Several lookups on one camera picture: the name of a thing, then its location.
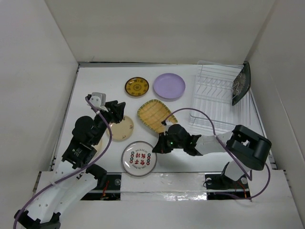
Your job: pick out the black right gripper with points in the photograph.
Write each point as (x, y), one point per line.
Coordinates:
(161, 147)

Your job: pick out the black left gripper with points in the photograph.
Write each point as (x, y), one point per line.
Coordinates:
(115, 110)

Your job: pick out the cream plate with motifs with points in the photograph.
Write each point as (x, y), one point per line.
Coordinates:
(123, 130)

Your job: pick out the white plate red characters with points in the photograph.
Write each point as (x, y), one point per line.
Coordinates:
(138, 160)

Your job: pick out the bamboo weave pattern tray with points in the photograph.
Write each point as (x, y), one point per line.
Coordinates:
(152, 113)

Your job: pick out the black floral square plate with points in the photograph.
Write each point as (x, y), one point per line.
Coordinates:
(241, 83)

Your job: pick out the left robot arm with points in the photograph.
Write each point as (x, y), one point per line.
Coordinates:
(77, 173)

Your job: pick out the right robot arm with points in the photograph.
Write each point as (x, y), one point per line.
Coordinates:
(248, 149)

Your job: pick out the yellow brown patterned plate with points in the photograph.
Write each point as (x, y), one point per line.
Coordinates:
(136, 86)

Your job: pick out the cream plate with ink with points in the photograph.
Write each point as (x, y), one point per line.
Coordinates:
(98, 147)

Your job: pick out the purple round plate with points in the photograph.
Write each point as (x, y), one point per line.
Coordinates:
(169, 86)

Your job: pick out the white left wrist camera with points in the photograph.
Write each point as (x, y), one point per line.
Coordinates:
(97, 100)

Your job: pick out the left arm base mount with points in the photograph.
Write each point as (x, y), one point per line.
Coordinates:
(108, 185)

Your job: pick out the white wire dish rack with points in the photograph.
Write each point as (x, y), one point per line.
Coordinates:
(212, 98)

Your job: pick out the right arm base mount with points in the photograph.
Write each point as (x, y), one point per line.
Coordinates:
(220, 187)

